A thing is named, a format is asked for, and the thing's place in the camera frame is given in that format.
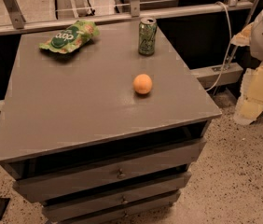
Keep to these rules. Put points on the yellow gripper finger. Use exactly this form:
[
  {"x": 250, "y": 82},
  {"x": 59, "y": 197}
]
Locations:
[{"x": 250, "y": 104}]

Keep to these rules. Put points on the green soda can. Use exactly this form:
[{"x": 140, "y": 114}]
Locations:
[{"x": 147, "y": 33}]

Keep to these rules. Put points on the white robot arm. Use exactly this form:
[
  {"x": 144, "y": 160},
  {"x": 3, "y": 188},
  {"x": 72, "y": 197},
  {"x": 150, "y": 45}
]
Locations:
[{"x": 252, "y": 36}]

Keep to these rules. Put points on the orange fruit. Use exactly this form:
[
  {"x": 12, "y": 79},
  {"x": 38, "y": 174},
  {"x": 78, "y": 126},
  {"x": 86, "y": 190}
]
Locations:
[{"x": 142, "y": 84}]

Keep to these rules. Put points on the top drawer knob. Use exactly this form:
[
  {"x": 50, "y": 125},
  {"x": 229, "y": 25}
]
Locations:
[{"x": 121, "y": 174}]

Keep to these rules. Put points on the drawer knob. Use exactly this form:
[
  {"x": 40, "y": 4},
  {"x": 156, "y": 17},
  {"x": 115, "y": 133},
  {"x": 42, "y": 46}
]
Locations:
[
  {"x": 124, "y": 200},
  {"x": 121, "y": 174}
]

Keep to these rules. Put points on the middle drawer knob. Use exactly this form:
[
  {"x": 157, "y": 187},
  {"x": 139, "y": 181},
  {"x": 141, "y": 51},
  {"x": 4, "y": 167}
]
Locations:
[{"x": 124, "y": 200}]

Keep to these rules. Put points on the grey drawer cabinet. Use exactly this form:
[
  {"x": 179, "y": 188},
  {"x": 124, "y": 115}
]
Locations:
[{"x": 70, "y": 122}]

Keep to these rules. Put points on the green snack bag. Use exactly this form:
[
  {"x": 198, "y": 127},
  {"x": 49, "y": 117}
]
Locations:
[{"x": 71, "y": 38}]

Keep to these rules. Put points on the metal railing frame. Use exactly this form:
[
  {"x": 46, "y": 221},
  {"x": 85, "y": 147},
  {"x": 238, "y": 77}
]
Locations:
[{"x": 28, "y": 16}]

